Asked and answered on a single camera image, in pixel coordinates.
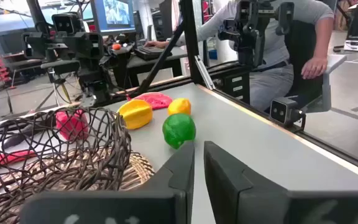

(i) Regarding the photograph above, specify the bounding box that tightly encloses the yellow toy star fruit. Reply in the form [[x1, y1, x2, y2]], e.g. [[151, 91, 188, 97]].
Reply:
[[117, 98, 154, 131]]

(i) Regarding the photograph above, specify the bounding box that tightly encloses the black drawer cabinet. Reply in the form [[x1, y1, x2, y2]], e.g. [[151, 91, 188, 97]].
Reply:
[[208, 62, 251, 105]]

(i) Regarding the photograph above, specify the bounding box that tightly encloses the red toy bell pepper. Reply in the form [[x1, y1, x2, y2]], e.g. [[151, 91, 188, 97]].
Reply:
[[55, 109, 90, 141]]

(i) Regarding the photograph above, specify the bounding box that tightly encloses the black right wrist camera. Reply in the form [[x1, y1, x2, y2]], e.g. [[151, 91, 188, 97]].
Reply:
[[52, 12, 85, 35]]

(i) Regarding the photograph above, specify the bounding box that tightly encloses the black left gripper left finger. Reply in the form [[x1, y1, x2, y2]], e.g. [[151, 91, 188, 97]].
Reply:
[[19, 141, 196, 224]]

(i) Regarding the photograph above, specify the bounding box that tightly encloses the black table-level camera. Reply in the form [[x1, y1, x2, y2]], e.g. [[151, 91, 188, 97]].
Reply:
[[269, 96, 307, 131]]

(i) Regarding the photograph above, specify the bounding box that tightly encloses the black office chair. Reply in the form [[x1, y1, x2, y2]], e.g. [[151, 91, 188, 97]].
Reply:
[[264, 20, 347, 114]]

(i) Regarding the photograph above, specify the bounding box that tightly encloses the red toy watermelon slice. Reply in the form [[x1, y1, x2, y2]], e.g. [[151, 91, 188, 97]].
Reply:
[[128, 91, 173, 111]]

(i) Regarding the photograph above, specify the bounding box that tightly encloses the green toy lime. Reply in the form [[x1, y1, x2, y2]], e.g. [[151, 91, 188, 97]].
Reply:
[[162, 113, 197, 150]]

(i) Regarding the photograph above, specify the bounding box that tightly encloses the yellow toy lemon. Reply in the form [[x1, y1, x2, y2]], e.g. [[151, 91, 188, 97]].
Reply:
[[167, 98, 192, 116]]

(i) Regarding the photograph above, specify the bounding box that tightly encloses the black office desk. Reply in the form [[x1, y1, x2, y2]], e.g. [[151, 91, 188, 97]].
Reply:
[[104, 46, 189, 88]]

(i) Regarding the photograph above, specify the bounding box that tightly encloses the person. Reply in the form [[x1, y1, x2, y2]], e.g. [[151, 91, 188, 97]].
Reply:
[[144, 0, 335, 113]]

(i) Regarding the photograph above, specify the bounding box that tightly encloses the dark brown wire basket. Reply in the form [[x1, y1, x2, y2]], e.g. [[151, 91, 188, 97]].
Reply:
[[0, 105, 132, 224]]

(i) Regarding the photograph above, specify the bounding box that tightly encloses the computer monitor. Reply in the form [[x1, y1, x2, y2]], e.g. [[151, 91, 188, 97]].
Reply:
[[90, 0, 136, 35]]

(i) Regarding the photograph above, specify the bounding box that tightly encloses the black keyboard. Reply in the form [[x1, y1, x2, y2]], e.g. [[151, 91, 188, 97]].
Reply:
[[134, 46, 173, 60]]

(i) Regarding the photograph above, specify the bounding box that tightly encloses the round woven straw placemat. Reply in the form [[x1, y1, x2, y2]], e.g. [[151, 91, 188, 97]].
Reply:
[[0, 148, 155, 224]]

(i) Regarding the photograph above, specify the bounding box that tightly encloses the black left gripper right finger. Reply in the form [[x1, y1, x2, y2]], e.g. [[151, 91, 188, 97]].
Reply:
[[203, 141, 358, 224]]

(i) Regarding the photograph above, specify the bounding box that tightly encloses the person's hand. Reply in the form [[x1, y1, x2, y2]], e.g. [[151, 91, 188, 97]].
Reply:
[[144, 40, 170, 49], [301, 56, 328, 80]]

